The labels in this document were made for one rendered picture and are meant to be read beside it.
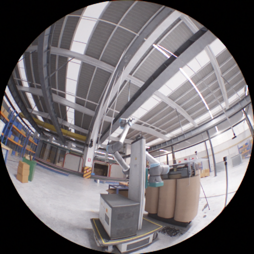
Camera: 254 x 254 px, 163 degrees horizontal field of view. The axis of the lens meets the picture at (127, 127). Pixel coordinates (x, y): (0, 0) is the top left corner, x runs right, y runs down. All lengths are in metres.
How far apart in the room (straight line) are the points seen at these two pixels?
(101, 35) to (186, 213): 10.67
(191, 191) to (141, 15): 9.83
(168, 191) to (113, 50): 9.64
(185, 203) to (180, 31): 10.23
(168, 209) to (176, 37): 10.31
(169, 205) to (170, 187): 0.39
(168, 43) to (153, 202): 9.99
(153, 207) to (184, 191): 0.89
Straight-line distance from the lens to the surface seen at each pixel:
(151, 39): 7.25
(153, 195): 2.24
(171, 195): 1.96
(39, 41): 5.46
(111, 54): 9.32
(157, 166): 1.26
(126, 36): 8.88
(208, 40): 4.60
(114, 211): 1.05
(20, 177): 3.65
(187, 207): 1.83
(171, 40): 9.47
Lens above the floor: 1.21
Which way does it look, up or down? 30 degrees up
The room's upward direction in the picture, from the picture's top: 4 degrees clockwise
